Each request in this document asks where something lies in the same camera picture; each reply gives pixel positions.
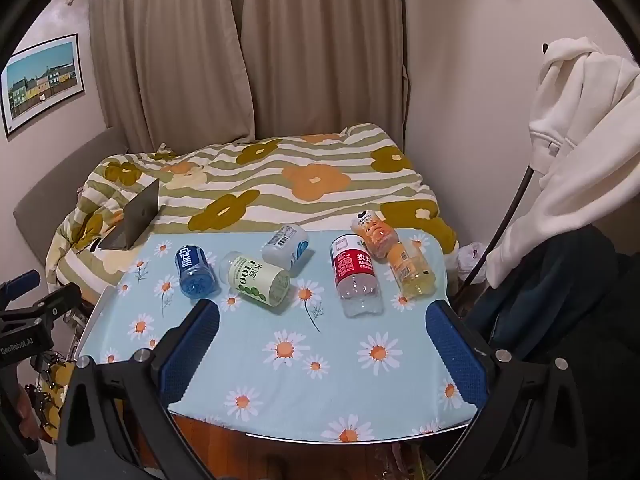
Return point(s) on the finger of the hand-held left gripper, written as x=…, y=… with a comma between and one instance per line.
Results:
x=22, y=282
x=60, y=300

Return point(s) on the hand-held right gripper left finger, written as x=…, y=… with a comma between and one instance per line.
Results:
x=192, y=352

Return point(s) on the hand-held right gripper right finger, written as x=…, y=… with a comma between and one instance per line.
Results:
x=456, y=355

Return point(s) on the yellow object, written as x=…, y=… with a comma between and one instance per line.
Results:
x=52, y=385

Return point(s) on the blue label plastic bottle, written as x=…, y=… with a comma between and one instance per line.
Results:
x=196, y=272

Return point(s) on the yellow drink bottle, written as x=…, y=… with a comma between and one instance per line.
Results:
x=412, y=270

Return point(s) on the green label plastic bottle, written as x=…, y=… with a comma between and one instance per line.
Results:
x=256, y=280

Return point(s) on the white plastic bag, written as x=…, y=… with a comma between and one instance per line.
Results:
x=472, y=255

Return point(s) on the grey bed headboard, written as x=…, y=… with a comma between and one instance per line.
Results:
x=60, y=185

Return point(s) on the grey laptop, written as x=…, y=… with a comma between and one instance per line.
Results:
x=131, y=220

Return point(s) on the daisy print blue tablecloth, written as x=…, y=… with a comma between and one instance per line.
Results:
x=300, y=360

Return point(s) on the dark hanging clothes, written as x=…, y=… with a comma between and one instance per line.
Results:
x=560, y=300

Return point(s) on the red label water bottle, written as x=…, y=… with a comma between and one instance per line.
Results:
x=352, y=272

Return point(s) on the white label plastic bottle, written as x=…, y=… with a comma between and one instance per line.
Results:
x=286, y=247

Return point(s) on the orange juice bottle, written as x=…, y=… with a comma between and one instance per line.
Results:
x=376, y=237

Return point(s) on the black curved pole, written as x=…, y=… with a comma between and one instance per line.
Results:
x=505, y=215

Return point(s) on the floral striped blanket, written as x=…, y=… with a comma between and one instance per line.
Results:
x=310, y=180

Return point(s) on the white hoodie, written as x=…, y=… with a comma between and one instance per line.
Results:
x=585, y=150

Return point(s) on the beige curtain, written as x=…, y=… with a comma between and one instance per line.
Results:
x=170, y=60
x=325, y=50

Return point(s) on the framed wall poster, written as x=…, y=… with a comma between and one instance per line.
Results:
x=42, y=82

